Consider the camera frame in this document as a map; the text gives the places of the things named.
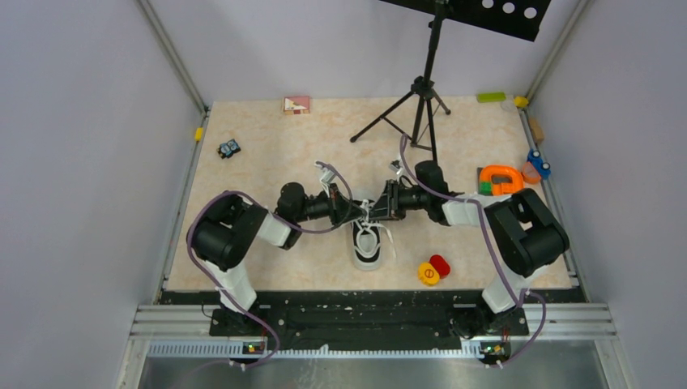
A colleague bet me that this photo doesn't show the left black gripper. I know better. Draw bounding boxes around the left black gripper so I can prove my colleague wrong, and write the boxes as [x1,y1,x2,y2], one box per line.
[295,183,367,227]

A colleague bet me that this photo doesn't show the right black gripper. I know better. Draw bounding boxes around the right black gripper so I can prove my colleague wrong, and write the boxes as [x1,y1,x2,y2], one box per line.
[364,179,429,222]

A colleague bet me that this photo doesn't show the red plastic cylinder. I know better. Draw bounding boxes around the red plastic cylinder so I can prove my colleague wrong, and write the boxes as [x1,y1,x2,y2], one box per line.
[429,254,451,279]

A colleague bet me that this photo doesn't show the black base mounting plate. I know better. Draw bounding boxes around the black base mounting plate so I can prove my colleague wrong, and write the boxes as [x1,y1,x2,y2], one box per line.
[160,289,586,353]

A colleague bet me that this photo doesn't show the small green block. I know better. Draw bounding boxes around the small green block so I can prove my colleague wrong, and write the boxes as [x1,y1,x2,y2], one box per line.
[478,182,493,195]

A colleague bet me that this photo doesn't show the black white canvas sneaker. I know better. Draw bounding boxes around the black white canvas sneaker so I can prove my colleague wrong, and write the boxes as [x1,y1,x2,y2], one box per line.
[351,199,383,271]

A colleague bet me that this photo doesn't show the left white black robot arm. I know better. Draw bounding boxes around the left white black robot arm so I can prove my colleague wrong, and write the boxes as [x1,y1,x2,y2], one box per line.
[186,182,365,335]

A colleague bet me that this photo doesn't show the orange translucent cup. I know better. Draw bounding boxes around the orange translucent cup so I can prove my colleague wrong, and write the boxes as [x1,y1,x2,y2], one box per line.
[521,162,542,185]

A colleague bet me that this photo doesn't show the black perforated stand tray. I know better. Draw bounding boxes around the black perforated stand tray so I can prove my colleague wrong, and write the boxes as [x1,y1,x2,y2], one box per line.
[386,0,551,41]

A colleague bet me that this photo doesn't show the yellow plastic cylinder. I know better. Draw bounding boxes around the yellow plastic cylinder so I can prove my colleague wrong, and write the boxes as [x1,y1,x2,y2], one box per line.
[417,262,441,286]

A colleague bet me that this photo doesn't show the pink tangram puzzle box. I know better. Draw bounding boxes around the pink tangram puzzle box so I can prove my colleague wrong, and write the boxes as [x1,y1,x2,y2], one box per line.
[283,96,310,115]

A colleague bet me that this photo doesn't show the green rectangular block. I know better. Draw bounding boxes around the green rectangular block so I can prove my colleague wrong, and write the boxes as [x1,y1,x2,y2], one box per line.
[476,92,507,104]

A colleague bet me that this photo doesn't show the small blue black toy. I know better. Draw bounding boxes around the small blue black toy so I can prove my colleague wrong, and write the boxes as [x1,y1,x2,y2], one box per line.
[216,139,241,159]

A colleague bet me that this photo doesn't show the white shoelace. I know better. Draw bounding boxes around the white shoelace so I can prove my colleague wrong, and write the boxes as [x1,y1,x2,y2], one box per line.
[351,199,399,262]

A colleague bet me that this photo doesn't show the yellow corner block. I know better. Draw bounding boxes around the yellow corner block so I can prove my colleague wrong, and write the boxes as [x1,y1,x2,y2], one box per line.
[513,96,530,109]

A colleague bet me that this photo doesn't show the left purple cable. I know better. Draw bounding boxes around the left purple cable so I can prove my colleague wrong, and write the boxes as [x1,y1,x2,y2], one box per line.
[185,160,356,371]

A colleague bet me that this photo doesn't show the blue toy car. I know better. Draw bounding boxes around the blue toy car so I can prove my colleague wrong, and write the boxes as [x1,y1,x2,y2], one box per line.
[527,149,551,180]

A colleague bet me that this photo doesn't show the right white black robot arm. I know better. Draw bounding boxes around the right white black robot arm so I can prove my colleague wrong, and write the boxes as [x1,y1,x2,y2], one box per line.
[365,160,570,334]

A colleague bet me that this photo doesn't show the wooden block on frame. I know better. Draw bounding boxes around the wooden block on frame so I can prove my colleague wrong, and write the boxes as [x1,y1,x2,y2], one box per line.
[528,118,545,144]

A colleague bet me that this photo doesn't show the white slotted cable duct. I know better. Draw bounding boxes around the white slotted cable duct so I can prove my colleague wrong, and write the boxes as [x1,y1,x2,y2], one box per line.
[147,340,484,359]

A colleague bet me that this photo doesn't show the black tripod stand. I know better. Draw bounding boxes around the black tripod stand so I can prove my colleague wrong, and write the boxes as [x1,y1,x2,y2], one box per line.
[349,1,451,162]

